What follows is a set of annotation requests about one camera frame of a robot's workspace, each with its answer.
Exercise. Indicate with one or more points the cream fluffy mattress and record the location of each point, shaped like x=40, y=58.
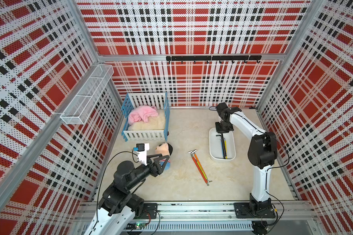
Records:
x=154, y=123

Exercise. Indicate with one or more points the red sleeve hex key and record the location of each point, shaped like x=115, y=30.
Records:
x=198, y=167

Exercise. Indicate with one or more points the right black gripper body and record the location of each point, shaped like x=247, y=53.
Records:
x=223, y=126

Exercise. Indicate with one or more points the pink plush blanket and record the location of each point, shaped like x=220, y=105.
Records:
x=142, y=113

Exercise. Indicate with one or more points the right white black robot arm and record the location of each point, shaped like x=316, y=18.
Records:
x=262, y=153

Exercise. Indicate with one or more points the blue white toy crib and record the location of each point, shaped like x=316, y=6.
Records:
x=134, y=100

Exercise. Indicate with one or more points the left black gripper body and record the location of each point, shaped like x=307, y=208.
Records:
x=153, y=171

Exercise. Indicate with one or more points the plush doll striped hat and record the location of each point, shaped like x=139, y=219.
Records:
x=165, y=149

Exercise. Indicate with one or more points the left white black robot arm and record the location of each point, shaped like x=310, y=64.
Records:
x=119, y=205

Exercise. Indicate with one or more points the black wall hook rail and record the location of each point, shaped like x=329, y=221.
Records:
x=206, y=58

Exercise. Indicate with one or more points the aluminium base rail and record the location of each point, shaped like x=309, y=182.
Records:
x=222, y=217

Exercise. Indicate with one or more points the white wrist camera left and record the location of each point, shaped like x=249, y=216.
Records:
x=141, y=152

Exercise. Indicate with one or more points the yellow sleeve hex key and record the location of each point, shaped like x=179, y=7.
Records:
x=225, y=147

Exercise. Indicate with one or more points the white wire mesh shelf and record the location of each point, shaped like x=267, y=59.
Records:
x=82, y=105

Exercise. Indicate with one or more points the white plastic storage box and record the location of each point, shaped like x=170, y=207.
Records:
x=215, y=146

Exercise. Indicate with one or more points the black large hex key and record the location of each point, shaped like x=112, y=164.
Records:
x=221, y=138

